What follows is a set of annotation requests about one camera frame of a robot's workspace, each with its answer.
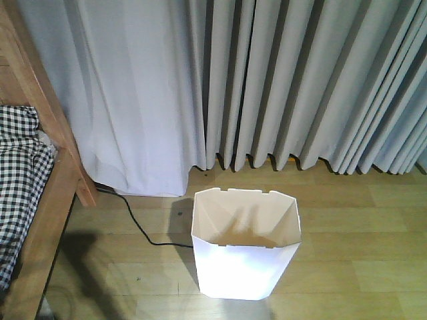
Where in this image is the white trash bin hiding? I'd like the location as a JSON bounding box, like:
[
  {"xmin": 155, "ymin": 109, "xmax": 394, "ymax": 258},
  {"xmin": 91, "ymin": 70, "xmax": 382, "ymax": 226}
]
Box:
[{"xmin": 191, "ymin": 187, "xmax": 302, "ymax": 301}]

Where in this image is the white sheer curtain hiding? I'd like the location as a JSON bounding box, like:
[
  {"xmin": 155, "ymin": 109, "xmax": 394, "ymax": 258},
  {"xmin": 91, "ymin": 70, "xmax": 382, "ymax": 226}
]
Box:
[{"xmin": 17, "ymin": 1, "xmax": 205, "ymax": 197}]

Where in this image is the grey pleated curtain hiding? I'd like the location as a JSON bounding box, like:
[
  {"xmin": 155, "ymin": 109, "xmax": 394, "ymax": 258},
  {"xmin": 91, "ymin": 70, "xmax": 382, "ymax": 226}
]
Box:
[{"xmin": 185, "ymin": 1, "xmax": 426, "ymax": 175}]

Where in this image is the black white checkered bedding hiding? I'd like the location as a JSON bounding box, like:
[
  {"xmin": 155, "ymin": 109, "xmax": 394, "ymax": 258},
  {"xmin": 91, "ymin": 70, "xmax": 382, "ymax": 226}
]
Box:
[{"xmin": 1, "ymin": 105, "xmax": 57, "ymax": 291}]

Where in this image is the black power cord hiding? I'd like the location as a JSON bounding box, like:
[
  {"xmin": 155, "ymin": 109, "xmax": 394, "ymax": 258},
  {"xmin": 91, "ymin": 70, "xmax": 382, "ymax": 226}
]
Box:
[{"xmin": 95, "ymin": 181, "xmax": 194, "ymax": 249}]

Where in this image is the wooden bed frame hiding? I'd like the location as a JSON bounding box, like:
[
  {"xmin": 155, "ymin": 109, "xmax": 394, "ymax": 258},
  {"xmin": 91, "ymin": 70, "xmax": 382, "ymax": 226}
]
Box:
[{"xmin": 0, "ymin": 0, "xmax": 98, "ymax": 320}]

